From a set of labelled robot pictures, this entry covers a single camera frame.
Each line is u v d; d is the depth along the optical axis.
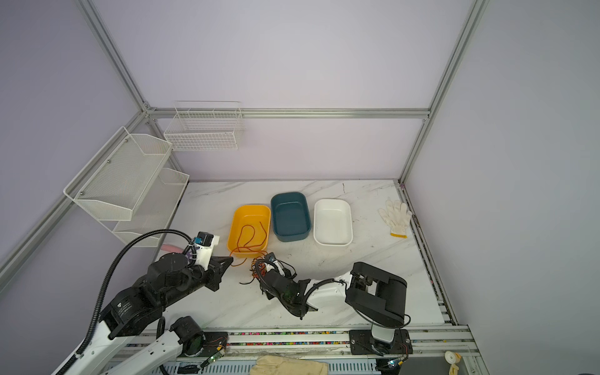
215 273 0.56
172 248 0.96
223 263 0.65
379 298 0.45
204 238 0.56
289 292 0.65
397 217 1.07
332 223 1.04
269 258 0.74
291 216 1.07
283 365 0.70
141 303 0.46
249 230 0.98
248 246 0.96
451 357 0.70
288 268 0.72
